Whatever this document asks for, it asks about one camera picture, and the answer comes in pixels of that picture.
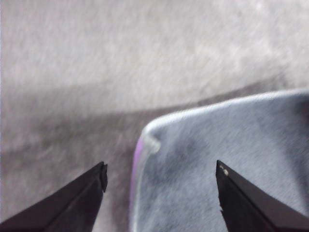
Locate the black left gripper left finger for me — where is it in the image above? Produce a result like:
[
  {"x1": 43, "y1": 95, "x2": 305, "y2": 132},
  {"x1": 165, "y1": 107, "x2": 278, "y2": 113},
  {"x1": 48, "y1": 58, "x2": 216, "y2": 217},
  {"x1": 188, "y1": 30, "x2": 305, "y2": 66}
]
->
[{"x1": 0, "y1": 161, "x2": 109, "y2": 232}]

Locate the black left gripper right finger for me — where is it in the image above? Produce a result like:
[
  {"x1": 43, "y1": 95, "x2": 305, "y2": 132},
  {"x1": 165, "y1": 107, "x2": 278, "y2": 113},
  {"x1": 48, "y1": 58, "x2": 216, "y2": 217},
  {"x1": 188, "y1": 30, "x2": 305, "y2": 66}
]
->
[{"x1": 215, "y1": 159, "x2": 309, "y2": 232}]

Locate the purple towel with grey hem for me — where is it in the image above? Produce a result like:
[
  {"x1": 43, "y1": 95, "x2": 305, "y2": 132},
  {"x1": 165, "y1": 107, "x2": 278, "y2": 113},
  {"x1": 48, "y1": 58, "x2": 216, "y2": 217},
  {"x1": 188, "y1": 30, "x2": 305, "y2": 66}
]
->
[{"x1": 129, "y1": 87, "x2": 309, "y2": 232}]

